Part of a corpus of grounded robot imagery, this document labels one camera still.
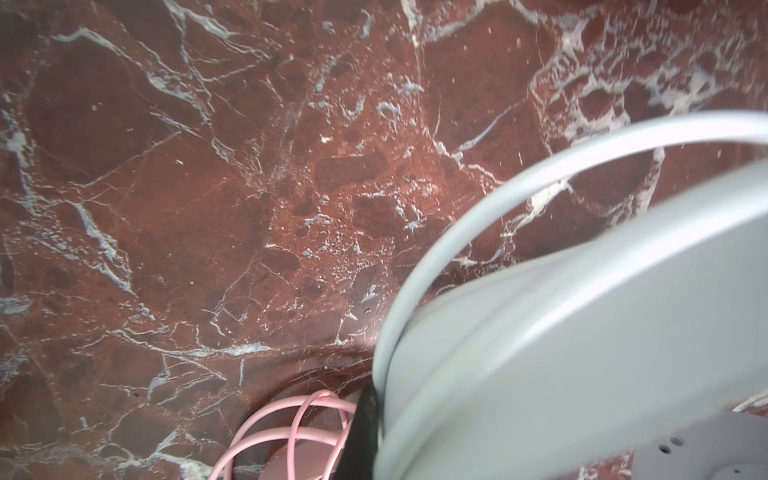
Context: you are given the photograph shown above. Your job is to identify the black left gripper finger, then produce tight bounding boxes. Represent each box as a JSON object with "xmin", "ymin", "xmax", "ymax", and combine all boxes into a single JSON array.
[{"xmin": 334, "ymin": 383, "xmax": 381, "ymax": 480}]

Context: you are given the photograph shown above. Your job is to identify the pink headphones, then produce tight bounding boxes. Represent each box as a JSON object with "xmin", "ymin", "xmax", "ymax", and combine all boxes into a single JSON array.
[{"xmin": 208, "ymin": 390, "xmax": 357, "ymax": 479}]

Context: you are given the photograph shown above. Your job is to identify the white grey headphones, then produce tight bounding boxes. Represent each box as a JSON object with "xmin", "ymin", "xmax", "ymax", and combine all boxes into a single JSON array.
[{"xmin": 372, "ymin": 110, "xmax": 767, "ymax": 479}]

